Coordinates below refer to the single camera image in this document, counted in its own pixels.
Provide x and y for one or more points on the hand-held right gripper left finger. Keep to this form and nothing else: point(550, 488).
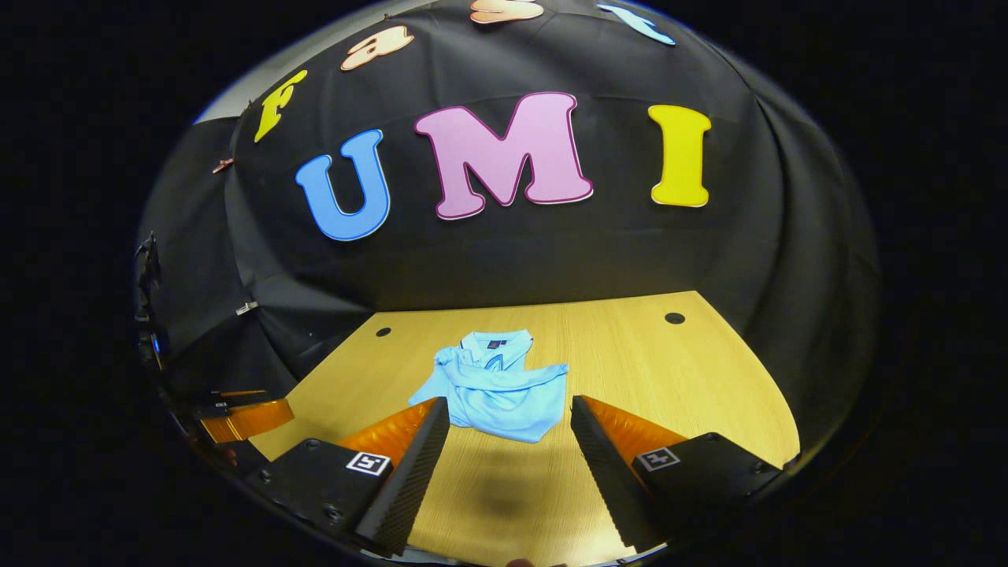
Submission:
point(409, 472)

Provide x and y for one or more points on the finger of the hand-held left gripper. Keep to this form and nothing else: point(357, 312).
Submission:
point(252, 419)
point(240, 393)

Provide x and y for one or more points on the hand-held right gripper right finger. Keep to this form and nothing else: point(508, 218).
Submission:
point(606, 472)

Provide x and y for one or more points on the black backdrop cloth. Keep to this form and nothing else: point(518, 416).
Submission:
point(512, 260)

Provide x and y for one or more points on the light blue T-shirt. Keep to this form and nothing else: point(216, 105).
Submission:
point(504, 402)

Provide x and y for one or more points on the white backdrop clip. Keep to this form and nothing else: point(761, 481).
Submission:
point(246, 308)

